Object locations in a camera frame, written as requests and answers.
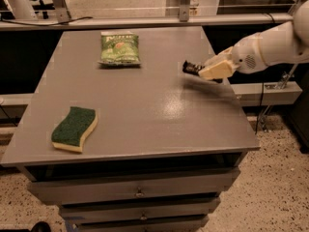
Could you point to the green chips bag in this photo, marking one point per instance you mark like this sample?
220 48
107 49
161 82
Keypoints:
119 49

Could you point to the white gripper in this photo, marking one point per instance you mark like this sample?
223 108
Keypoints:
246 56

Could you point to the top grey drawer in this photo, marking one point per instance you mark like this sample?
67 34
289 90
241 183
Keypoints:
133 187

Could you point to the green yellow sponge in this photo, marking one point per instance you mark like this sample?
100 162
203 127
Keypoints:
72 132

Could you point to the grey metal railing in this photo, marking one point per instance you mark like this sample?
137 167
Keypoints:
150 22

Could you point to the middle grey drawer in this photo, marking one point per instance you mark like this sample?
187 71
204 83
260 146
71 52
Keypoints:
142 210

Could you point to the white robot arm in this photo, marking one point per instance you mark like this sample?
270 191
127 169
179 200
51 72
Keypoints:
287 43

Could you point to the bottom grey drawer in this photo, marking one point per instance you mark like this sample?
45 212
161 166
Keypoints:
159 224

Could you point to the black rxbar chocolate bar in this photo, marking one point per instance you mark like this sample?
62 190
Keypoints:
191 68

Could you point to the grey drawer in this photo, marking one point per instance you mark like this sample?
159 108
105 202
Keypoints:
133 187
159 224
142 210

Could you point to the grey drawer cabinet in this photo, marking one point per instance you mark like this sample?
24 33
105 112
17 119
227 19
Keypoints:
146 149

